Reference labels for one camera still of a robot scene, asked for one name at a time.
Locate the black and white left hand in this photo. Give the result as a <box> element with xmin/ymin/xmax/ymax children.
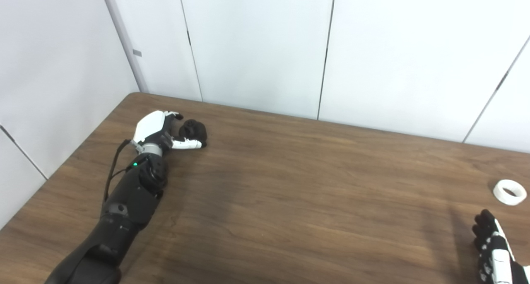
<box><xmin>132</xmin><ymin>110</ymin><xmax>207</xmax><ymax>156</ymax></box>

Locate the black and white right hand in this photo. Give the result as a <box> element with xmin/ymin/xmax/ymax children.
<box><xmin>472</xmin><ymin>209</ymin><xmax>530</xmax><ymax>284</ymax></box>

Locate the round black part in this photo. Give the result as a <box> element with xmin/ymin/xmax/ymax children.
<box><xmin>178</xmin><ymin>119</ymin><xmax>207</xmax><ymax>148</ymax></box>

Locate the white ring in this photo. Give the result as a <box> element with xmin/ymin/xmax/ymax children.
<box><xmin>493</xmin><ymin>179</ymin><xmax>528</xmax><ymax>206</ymax></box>

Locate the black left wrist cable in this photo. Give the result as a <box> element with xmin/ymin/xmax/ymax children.
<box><xmin>103</xmin><ymin>139</ymin><xmax>139</xmax><ymax>206</ymax></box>

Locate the grey wall corner strip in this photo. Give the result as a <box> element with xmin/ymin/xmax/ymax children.
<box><xmin>99</xmin><ymin>0</ymin><xmax>149</xmax><ymax>93</ymax></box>

